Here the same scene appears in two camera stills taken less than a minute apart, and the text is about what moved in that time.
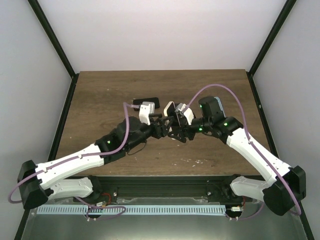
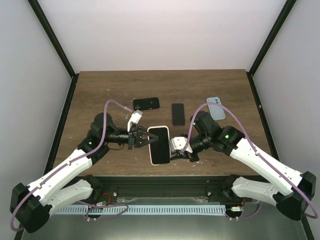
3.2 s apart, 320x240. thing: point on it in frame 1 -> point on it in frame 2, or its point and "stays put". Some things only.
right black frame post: [288, 6] stays put
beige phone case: [165, 109] -> [159, 126]
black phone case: [140, 101] stays put
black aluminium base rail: [209, 188] stays put
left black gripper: [163, 131] -> [135, 138]
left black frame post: [46, 25] stays put
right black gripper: [181, 131] -> [184, 154]
